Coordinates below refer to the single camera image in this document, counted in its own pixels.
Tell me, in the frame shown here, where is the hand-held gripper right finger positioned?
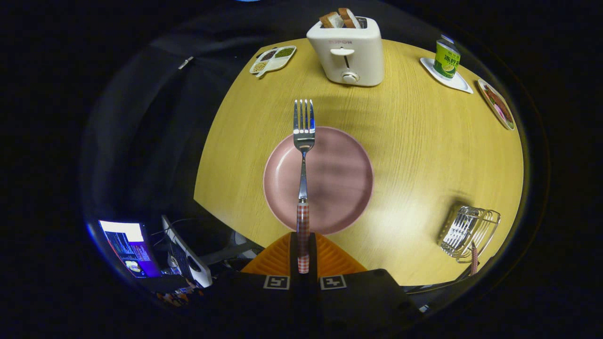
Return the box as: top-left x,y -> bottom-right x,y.
309,232 -> 422,338

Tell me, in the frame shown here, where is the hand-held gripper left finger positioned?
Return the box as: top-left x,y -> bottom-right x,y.
207,232 -> 302,338

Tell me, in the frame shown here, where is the metal fork with checkered handle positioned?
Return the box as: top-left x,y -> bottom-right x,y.
293,99 -> 316,274

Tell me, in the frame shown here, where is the pink round plate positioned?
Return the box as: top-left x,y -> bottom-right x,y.
263,126 -> 374,236

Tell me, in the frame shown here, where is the perforated metal tray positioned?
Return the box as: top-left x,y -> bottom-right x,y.
438,205 -> 501,264

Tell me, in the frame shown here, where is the open laptop with lit screen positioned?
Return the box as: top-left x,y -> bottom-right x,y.
98,215 -> 213,289

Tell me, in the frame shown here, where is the white divided condiment dish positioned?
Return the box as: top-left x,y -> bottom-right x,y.
249,45 -> 297,78

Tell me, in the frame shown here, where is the black backdrop cloth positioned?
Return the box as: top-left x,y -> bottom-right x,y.
80,0 -> 535,302

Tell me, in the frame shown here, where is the white toaster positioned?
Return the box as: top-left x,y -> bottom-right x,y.
306,16 -> 384,87

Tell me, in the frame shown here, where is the white square coaster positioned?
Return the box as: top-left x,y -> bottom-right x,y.
420,57 -> 474,94

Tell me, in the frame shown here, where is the white plate of food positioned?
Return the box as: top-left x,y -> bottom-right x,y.
477,79 -> 516,131

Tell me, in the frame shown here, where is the toast bread slice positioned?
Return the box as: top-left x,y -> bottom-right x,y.
338,8 -> 362,29
319,12 -> 344,29

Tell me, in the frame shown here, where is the green label drink bottle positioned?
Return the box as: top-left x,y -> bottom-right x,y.
433,34 -> 461,79

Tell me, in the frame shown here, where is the brown meat cutlet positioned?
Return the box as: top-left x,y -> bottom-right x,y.
485,85 -> 512,123

